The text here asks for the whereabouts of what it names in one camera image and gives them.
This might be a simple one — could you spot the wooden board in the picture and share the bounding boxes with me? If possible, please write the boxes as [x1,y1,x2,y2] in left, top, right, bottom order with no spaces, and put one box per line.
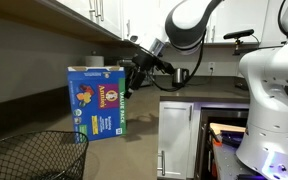
[209,122,247,136]

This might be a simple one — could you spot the white paper towel roll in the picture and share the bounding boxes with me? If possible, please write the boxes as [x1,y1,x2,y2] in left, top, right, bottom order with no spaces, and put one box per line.
[84,50,105,68]

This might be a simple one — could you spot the steel electric kettle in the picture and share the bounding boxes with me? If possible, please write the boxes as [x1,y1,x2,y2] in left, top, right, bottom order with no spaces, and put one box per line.
[171,67,191,89]

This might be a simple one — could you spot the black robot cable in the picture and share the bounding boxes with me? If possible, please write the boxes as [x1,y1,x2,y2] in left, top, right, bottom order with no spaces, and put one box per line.
[147,31,208,93]

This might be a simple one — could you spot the silver lower cabinet handle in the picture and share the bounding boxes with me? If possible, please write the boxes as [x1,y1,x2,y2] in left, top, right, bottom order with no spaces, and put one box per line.
[157,150,167,177]

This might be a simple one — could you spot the orange tool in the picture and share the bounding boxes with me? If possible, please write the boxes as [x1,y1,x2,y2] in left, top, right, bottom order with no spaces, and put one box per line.
[211,130,224,147]

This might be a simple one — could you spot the black camera on stand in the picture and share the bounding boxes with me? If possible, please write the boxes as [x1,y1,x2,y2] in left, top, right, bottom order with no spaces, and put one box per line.
[222,28,256,56]

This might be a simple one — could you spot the white lower cabinet door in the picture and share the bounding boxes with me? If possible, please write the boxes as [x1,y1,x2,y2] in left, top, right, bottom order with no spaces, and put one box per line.
[156,100,195,180]

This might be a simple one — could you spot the black wire mesh basket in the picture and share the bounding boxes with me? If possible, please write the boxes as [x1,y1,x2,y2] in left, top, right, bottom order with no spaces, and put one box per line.
[0,130,90,180]

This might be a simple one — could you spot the white wall outlet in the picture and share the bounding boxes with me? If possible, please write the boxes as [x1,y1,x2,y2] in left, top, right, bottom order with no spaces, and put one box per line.
[207,61,216,73]

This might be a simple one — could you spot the silver toaster oven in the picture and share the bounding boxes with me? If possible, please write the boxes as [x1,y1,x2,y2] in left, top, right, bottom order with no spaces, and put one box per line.
[116,58,156,90]

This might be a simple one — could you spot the dark blue tool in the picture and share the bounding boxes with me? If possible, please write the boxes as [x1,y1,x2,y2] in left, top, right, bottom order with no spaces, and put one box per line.
[219,130,246,148]

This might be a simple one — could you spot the blue Annie's snack box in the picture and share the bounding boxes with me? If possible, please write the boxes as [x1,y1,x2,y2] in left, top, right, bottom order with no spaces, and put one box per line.
[67,65,128,144]

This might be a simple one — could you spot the grey robot mount table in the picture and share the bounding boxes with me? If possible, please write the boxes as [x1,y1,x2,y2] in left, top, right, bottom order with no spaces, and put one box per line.
[211,142,263,180]

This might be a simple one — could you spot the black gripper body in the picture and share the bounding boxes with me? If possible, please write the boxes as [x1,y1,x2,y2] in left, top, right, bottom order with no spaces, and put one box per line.
[131,48,163,75]

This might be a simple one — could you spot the dark built-in appliance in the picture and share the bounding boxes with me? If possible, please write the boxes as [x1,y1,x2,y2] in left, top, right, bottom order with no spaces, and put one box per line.
[193,107,252,180]

